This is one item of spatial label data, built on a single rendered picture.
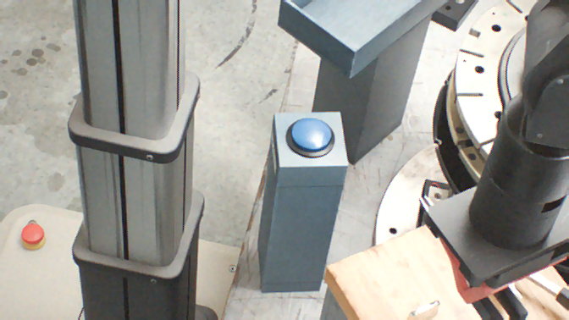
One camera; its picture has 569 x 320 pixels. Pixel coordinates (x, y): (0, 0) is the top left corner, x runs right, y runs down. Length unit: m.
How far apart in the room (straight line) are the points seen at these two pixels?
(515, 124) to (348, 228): 0.68
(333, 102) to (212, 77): 1.18
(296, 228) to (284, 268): 0.08
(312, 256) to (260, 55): 1.39
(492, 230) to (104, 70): 0.54
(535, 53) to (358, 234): 0.73
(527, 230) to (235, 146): 1.68
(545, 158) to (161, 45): 0.53
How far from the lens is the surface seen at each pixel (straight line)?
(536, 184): 0.70
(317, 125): 1.09
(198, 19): 2.63
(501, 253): 0.76
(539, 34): 0.65
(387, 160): 1.41
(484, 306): 0.83
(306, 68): 1.50
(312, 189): 1.11
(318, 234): 1.18
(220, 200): 2.30
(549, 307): 1.00
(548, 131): 0.66
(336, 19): 1.22
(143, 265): 1.43
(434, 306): 0.95
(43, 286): 1.90
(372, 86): 1.28
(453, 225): 0.76
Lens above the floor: 1.89
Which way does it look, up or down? 53 degrees down
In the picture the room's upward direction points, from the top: 9 degrees clockwise
